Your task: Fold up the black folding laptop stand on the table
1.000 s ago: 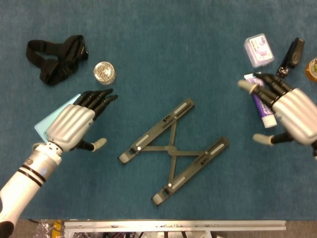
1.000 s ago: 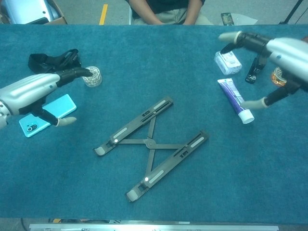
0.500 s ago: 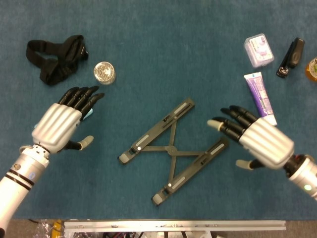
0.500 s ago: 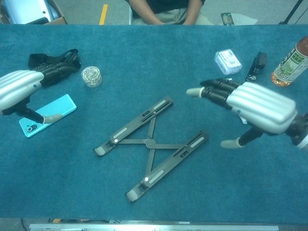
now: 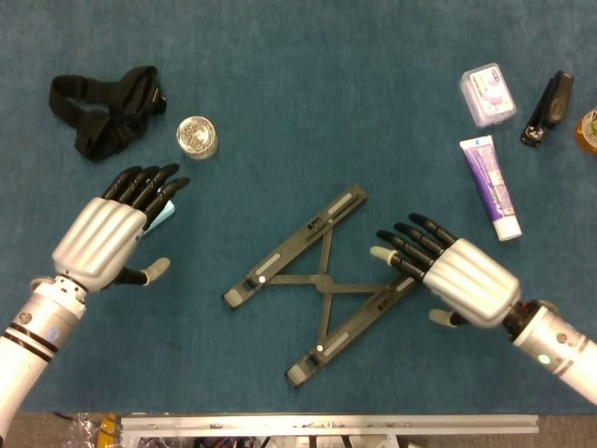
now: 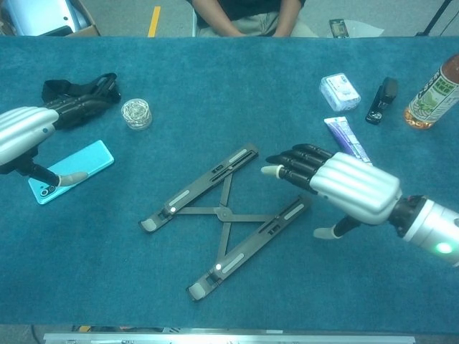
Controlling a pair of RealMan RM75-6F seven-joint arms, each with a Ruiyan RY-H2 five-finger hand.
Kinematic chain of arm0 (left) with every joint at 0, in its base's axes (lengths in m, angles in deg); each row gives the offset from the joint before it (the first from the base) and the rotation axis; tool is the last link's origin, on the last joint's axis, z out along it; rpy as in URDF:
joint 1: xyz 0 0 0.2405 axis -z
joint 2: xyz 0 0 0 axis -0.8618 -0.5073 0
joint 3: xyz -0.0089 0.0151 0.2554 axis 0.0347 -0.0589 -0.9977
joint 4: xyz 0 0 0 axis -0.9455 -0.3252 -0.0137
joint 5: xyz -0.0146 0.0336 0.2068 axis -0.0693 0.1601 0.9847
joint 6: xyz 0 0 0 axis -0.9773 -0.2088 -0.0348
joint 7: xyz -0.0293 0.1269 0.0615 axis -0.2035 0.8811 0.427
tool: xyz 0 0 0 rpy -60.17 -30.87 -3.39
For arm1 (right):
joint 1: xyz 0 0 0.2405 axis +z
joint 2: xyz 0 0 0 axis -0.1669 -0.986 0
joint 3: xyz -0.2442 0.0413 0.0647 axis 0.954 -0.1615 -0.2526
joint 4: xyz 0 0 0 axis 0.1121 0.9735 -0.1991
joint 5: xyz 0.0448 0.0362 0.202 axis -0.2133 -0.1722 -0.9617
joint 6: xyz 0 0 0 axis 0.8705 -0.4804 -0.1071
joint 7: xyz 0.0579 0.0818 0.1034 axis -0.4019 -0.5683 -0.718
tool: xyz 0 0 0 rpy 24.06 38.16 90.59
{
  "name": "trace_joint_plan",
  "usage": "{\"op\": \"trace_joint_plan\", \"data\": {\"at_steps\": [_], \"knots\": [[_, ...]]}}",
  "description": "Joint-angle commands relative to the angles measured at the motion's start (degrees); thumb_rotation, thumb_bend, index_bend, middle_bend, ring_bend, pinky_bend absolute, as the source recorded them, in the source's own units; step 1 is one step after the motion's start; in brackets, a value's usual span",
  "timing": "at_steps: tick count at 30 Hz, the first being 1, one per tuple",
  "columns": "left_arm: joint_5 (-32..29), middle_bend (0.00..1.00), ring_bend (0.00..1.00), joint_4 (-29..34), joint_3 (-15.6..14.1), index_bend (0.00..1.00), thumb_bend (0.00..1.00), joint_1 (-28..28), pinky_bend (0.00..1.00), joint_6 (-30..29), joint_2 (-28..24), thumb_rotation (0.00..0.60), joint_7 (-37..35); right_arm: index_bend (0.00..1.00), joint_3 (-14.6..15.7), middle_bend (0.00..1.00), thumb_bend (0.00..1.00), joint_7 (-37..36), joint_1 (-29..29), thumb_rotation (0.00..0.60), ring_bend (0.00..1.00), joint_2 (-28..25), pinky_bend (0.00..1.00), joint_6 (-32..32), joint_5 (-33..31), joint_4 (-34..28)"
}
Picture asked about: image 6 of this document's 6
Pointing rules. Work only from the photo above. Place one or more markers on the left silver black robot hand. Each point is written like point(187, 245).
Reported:
point(21, 132)

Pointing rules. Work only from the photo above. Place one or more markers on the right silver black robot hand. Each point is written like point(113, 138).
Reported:
point(358, 186)

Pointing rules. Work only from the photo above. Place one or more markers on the black folding laptop stand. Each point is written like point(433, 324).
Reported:
point(226, 213)

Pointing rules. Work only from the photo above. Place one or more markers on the purple white toothpaste tube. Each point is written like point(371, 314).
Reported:
point(344, 132)

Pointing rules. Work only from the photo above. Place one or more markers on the light blue smartphone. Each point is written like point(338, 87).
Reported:
point(89, 157)

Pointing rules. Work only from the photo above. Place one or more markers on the black stapler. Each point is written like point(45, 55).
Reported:
point(382, 100)

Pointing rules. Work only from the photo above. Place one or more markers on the clear box with purple label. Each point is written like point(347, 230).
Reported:
point(339, 91)

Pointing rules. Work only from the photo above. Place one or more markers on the clear jar of paper clips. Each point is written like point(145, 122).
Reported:
point(136, 114)

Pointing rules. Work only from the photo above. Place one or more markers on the brown cardboard box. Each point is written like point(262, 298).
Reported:
point(90, 30)

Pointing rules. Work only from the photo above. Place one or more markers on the white paper sheet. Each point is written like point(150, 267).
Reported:
point(365, 28)

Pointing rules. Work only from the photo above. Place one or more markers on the teal felt table cover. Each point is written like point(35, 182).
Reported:
point(229, 89)

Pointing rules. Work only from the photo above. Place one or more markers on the yellow floor tape strip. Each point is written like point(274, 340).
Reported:
point(154, 21)

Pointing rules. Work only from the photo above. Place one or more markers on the yellow plastic part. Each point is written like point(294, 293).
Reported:
point(84, 328)

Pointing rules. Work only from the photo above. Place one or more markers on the seated person dark shirt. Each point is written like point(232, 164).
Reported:
point(244, 10)

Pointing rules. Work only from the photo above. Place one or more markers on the aluminium profile rail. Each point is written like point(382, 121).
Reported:
point(229, 338)

